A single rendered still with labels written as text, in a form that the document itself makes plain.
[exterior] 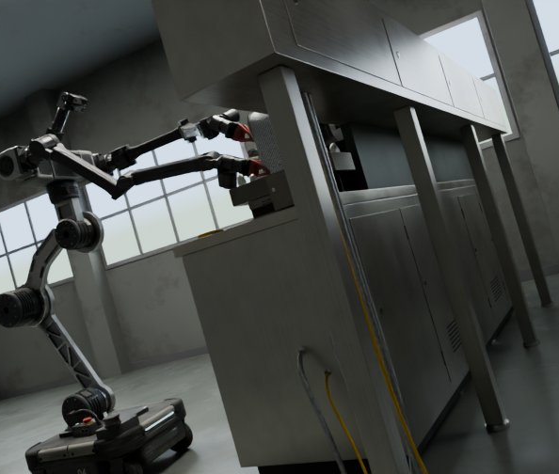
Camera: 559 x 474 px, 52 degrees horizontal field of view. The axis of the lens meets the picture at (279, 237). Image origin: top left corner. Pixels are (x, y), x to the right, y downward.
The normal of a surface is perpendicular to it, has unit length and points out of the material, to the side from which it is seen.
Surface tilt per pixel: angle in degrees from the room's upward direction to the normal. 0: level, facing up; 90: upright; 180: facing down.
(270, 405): 90
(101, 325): 90
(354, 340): 90
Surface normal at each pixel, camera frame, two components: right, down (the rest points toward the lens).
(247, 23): -0.49, 0.11
